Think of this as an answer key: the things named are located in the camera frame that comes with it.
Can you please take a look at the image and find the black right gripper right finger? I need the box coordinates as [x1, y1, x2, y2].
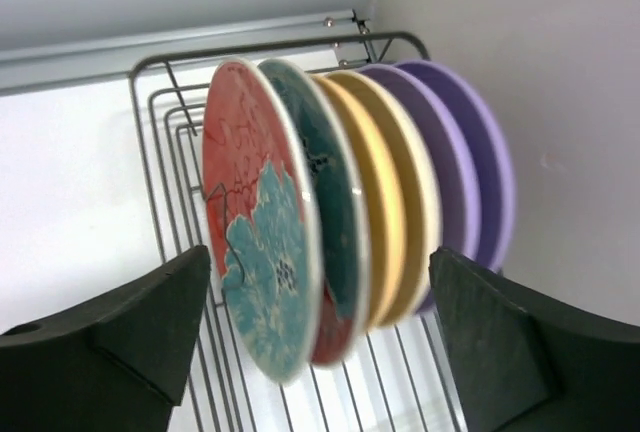
[429, 248, 639, 431]

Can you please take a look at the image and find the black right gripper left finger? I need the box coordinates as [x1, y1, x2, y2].
[1, 246, 210, 431]

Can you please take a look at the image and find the lavender plate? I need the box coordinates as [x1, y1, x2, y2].
[357, 62, 484, 316]
[396, 59, 517, 272]

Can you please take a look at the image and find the orange plate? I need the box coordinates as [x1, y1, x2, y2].
[312, 73, 407, 331]

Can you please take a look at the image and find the red teal floral plate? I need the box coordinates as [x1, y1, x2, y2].
[202, 58, 323, 384]
[259, 59, 371, 368]

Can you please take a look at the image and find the cream plate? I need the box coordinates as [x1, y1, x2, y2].
[328, 66, 443, 327]

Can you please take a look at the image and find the grey wire dish rack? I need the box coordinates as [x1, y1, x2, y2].
[129, 22, 467, 431]

